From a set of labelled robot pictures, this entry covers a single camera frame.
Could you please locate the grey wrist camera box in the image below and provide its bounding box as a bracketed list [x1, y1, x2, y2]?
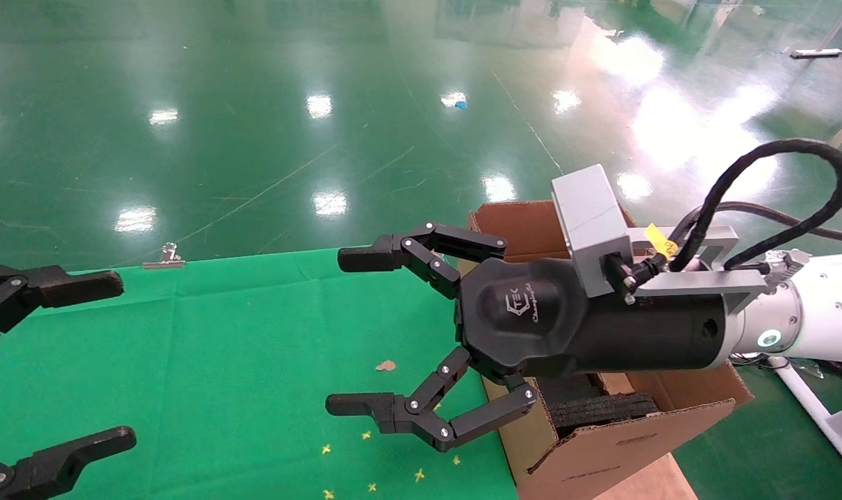
[550, 164, 634, 299]

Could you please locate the black foam strip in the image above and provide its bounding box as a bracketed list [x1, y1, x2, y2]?
[547, 375, 662, 430]

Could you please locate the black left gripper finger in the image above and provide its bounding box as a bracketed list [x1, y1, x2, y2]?
[0, 427, 138, 500]
[0, 262, 125, 356]

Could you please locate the silver binder clip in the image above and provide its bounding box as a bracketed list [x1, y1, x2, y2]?
[142, 242, 186, 269]

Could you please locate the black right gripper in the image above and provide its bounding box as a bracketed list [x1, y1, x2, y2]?
[325, 222, 732, 453]

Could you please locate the thick black sleeved cable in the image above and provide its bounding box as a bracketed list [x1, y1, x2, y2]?
[668, 137, 842, 273]

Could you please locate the yellow cable tag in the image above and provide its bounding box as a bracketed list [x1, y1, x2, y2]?
[645, 224, 678, 260]

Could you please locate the grey metal camera bracket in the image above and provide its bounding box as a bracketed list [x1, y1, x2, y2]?
[629, 225, 770, 314]

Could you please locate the large open cardboard carton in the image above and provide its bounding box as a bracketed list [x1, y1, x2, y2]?
[466, 200, 754, 500]

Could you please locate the thin black cable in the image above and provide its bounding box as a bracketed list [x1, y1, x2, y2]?
[718, 201, 842, 245]

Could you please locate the green cloth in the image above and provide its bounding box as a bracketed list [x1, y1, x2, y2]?
[0, 247, 520, 500]

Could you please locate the white pipe frame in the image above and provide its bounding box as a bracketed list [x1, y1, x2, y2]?
[768, 356, 842, 484]

